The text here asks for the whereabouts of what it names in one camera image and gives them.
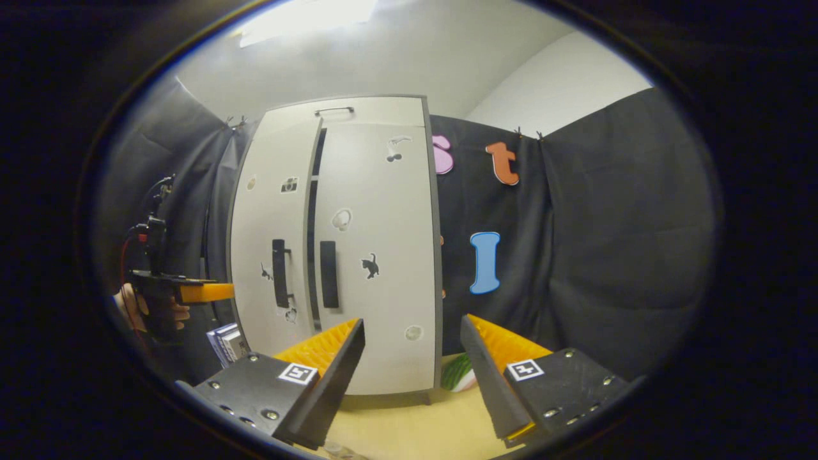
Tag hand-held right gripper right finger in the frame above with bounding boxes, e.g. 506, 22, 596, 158
459, 313, 640, 448

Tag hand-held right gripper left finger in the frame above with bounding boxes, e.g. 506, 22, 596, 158
174, 318, 367, 450

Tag white cabinet door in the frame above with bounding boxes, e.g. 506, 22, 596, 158
229, 118, 321, 360
307, 121, 442, 396

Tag white cabinet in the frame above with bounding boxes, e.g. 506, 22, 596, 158
226, 94, 445, 407

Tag white cabinet drawer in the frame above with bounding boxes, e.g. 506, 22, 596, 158
256, 96, 428, 136

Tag toy watermelon slice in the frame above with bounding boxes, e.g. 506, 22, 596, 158
440, 353, 477, 392

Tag dark blue book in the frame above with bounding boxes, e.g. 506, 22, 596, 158
205, 328, 226, 369

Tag white book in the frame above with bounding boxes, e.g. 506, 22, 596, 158
219, 323, 252, 363

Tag black backdrop cloth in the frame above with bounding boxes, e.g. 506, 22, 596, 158
93, 73, 720, 384

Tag ceiling light panel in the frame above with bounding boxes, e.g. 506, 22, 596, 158
239, 0, 379, 49

